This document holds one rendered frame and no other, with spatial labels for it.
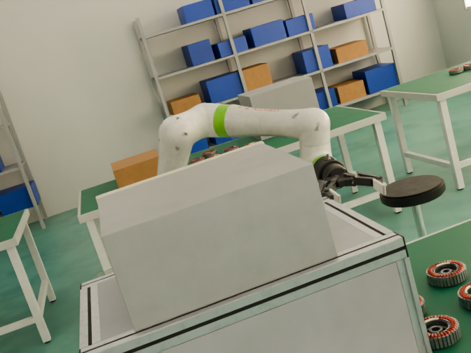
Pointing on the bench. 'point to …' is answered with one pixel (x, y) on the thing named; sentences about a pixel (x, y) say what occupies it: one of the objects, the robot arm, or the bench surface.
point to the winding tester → (213, 230)
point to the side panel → (408, 283)
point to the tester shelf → (129, 335)
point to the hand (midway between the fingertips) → (361, 194)
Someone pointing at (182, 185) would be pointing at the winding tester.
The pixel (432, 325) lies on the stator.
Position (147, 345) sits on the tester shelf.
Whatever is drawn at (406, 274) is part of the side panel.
